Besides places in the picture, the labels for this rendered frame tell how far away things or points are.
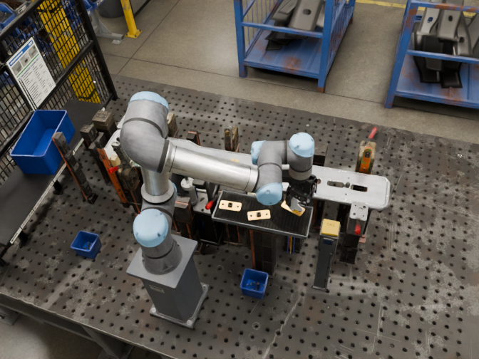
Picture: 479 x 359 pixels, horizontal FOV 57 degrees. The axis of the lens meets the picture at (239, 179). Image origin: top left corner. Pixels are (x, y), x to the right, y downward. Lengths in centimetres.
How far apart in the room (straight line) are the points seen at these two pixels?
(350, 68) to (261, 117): 174
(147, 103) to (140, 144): 14
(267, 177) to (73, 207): 146
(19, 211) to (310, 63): 276
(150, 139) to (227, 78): 301
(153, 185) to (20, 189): 90
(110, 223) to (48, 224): 33
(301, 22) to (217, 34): 115
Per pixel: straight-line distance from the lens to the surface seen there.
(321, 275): 194
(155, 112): 127
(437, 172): 257
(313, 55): 413
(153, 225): 151
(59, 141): 214
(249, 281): 205
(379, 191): 200
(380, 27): 489
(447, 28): 387
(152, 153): 119
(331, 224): 167
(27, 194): 220
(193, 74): 427
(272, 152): 133
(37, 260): 239
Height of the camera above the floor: 254
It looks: 51 degrees down
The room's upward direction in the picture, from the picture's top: 6 degrees counter-clockwise
